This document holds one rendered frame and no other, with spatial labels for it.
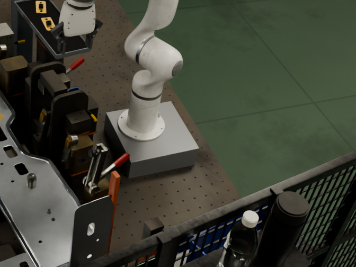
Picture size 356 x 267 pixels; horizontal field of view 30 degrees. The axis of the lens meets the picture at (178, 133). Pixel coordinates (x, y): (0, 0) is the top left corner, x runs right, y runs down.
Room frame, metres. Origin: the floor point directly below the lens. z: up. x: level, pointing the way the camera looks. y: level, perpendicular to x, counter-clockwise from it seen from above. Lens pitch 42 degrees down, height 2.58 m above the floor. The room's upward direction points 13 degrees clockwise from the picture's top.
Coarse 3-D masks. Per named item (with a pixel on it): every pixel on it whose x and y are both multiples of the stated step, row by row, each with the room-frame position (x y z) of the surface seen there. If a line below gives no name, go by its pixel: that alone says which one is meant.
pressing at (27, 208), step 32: (0, 96) 1.75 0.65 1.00; (0, 160) 1.45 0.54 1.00; (32, 160) 1.48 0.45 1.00; (0, 192) 1.32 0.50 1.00; (32, 192) 1.35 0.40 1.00; (64, 192) 1.37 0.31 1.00; (32, 224) 1.22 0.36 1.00; (64, 224) 1.25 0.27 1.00; (32, 256) 1.11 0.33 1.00; (64, 256) 1.14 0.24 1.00
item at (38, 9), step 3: (36, 3) 2.14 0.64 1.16; (39, 3) 2.14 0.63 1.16; (42, 3) 2.15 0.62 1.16; (45, 3) 2.15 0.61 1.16; (36, 6) 2.12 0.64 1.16; (39, 6) 2.11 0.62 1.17; (42, 6) 2.11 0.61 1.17; (45, 6) 2.13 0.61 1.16; (36, 9) 2.10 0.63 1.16; (39, 9) 2.10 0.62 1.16; (42, 9) 2.11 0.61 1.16; (45, 9) 2.11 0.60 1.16; (36, 12) 2.08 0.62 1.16; (39, 12) 2.08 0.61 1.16; (42, 12) 2.09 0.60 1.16; (45, 12) 2.09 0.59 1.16
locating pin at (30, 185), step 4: (28, 176) 1.37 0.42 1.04; (32, 176) 1.37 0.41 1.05; (36, 176) 1.38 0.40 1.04; (28, 180) 1.36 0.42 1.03; (32, 180) 1.36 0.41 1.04; (36, 180) 1.37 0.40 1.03; (28, 184) 1.36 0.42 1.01; (32, 184) 1.36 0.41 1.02; (36, 184) 1.37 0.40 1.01; (32, 188) 1.36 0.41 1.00
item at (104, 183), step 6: (102, 180) 1.41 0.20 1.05; (102, 186) 1.39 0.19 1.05; (108, 186) 1.39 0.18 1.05; (84, 192) 1.38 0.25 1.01; (96, 192) 1.36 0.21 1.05; (102, 192) 1.37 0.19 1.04; (108, 192) 1.39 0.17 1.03; (84, 198) 1.38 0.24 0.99; (90, 198) 1.36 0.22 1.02; (96, 198) 1.36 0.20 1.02
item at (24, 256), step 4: (16, 256) 1.10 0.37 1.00; (20, 256) 1.10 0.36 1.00; (24, 256) 1.11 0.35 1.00; (28, 256) 1.11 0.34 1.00; (4, 260) 1.08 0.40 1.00; (8, 260) 1.08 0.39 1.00; (12, 260) 1.09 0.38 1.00; (16, 260) 1.09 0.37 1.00; (20, 260) 1.09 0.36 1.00; (24, 260) 1.09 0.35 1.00; (28, 260) 1.10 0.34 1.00; (0, 264) 1.06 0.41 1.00; (4, 264) 1.07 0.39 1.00; (8, 264) 1.07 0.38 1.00; (12, 264) 1.07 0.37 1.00; (16, 264) 1.07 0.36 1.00; (28, 264) 1.08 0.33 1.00; (32, 264) 1.09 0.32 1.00
